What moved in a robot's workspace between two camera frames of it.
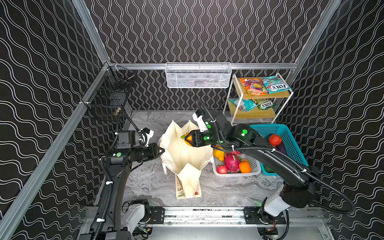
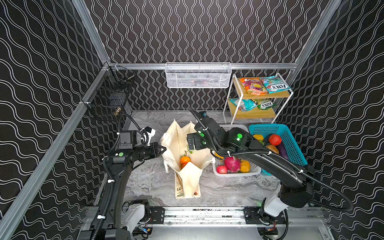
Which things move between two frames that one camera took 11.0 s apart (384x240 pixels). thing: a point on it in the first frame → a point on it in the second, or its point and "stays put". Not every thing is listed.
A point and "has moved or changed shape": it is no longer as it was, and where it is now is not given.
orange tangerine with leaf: (190, 138) has moved or changed shape
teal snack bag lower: (246, 105) stays put
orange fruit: (244, 166) → (183, 165)
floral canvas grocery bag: (186, 162) stays put
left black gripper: (153, 151) stays put
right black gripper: (194, 137) stays put
